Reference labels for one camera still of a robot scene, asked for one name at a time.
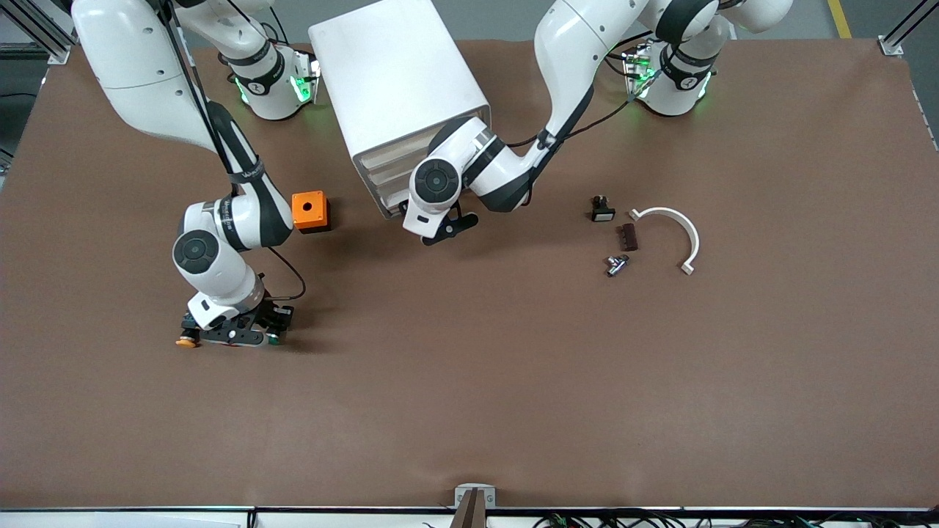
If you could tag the grey metal mount bracket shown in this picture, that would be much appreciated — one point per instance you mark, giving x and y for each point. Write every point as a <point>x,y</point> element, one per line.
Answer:
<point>461,495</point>

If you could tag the brown stand post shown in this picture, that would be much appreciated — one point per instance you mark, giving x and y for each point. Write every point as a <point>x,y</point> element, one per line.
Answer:
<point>471,513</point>

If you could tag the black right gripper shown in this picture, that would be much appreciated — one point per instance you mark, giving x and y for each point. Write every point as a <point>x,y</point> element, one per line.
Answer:
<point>276,317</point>

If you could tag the white plastic drawer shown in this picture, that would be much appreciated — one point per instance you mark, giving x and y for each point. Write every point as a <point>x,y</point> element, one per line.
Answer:
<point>394,207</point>
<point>392,191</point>
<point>396,155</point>
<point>392,174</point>

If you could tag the white curved plastic bracket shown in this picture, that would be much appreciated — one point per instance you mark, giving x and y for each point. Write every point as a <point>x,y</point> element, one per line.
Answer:
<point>664,212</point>

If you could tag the green mushroom push button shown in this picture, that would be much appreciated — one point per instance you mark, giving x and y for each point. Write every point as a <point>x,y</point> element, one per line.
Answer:
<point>273,339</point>

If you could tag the brown table mat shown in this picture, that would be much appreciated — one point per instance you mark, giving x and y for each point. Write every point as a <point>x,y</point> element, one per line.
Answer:
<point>469,367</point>

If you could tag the black white rectangular switch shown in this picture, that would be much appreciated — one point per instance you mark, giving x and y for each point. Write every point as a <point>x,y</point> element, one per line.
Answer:
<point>603,214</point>

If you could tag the brown terminal block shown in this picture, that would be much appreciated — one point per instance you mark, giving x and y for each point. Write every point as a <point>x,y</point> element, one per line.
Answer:
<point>628,237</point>

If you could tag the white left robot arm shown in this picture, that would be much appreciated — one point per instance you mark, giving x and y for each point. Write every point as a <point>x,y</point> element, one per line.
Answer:
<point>565,44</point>

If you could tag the silver metal fitting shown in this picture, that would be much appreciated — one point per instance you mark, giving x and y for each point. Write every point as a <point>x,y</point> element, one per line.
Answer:
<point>616,266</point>

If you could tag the aluminium frame profile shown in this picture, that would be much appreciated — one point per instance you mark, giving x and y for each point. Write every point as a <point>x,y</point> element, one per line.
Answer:
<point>37,37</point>
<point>899,40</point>

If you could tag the white drawer cabinet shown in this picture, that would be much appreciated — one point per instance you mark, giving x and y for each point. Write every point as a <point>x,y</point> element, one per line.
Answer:
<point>389,73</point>

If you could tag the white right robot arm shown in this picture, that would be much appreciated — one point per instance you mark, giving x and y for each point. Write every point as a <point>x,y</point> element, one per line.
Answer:
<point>139,73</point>

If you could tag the yellow mushroom push button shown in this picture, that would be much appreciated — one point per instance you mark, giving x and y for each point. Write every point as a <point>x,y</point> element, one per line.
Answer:
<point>186,341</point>

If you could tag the orange button enclosure box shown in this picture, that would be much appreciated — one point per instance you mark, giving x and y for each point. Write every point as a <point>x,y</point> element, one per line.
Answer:
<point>308,209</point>

